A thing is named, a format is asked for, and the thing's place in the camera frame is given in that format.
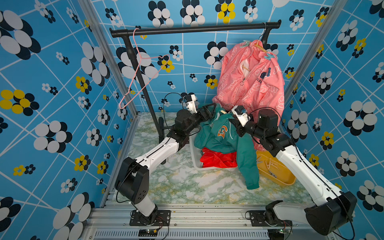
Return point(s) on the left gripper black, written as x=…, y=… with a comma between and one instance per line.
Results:
x=205, y=112

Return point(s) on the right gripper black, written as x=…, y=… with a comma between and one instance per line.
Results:
x=239, y=127

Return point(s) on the green letter jacket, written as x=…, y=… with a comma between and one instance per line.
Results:
x=219, y=135

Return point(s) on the beige clothespin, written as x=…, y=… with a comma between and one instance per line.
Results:
x=272, y=167

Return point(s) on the red white rainbow jacket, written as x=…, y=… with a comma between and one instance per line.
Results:
x=218, y=160

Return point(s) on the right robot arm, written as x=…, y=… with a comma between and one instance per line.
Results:
x=331, y=208

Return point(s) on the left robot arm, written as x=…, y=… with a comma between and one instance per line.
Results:
x=134, y=175

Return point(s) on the wooden hanger of pink jacket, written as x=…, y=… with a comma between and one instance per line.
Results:
x=247, y=43

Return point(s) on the white plastic basket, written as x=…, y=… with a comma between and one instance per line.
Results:
x=196, y=154

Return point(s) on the yellow plastic tub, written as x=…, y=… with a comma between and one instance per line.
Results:
x=283, y=177

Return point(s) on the pink printed jacket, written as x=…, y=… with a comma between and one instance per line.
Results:
x=260, y=89

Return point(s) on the black clothes rack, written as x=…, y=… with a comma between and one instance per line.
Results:
x=127, y=34

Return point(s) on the green circuit board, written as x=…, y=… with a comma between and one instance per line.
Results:
x=148, y=233

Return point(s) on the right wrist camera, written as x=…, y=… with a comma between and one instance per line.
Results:
x=241, y=113

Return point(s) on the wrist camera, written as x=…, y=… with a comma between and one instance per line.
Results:
x=241, y=113
x=190, y=101

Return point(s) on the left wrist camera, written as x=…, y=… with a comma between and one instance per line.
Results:
x=190, y=101

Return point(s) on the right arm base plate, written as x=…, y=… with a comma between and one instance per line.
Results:
x=265, y=219

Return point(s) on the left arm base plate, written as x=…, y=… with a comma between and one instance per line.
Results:
x=154, y=219

